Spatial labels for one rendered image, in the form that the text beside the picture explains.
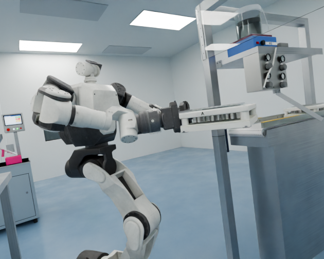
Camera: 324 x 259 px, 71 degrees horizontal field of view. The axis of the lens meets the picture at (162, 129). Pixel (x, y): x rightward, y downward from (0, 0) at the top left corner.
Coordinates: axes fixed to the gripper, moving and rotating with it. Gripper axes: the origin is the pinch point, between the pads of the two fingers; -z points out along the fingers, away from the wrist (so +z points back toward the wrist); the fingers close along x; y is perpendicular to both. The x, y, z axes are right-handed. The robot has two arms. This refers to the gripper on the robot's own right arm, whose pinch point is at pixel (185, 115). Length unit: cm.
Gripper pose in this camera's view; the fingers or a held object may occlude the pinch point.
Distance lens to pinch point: 89.2
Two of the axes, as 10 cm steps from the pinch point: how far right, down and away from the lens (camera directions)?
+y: 0.9, 0.3, -10.0
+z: -9.8, 1.7, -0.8
